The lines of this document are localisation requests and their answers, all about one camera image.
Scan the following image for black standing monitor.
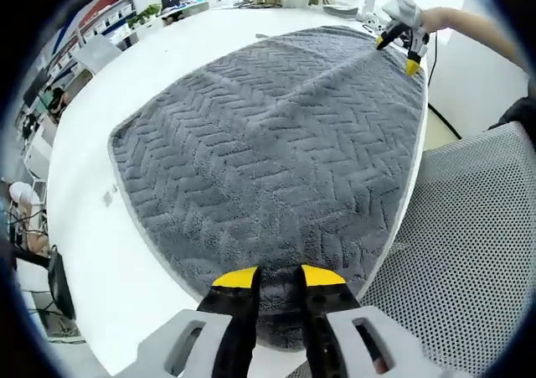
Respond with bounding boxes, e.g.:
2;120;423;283
48;246;77;320

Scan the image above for person's dark clothing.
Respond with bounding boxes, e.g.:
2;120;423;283
487;95;536;134

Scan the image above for black cable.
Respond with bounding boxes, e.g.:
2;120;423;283
425;32;464;140

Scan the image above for small green plants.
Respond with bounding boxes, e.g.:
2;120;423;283
125;3;162;29

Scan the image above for white mesh office chair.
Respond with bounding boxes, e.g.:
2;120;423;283
292;124;536;378

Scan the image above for shelf with white bins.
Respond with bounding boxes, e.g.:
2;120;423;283
41;0;135;67

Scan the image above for grey towel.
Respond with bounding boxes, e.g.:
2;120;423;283
107;24;429;352

